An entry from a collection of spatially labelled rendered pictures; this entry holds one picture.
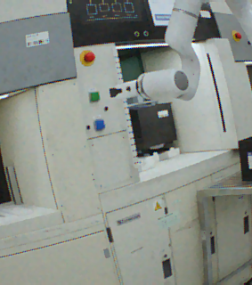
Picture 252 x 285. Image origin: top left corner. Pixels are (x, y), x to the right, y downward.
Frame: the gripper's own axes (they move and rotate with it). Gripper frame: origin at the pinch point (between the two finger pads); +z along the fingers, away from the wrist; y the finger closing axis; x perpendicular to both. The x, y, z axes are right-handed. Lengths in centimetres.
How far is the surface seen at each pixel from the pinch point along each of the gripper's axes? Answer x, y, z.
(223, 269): -93, 57, 12
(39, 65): 15.3, -21.9, 11.0
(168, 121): -17, 62, 43
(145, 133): -19, 47, 43
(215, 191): -45, 40, -1
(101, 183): -29.8, -3.6, 12.4
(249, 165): -37, 50, -15
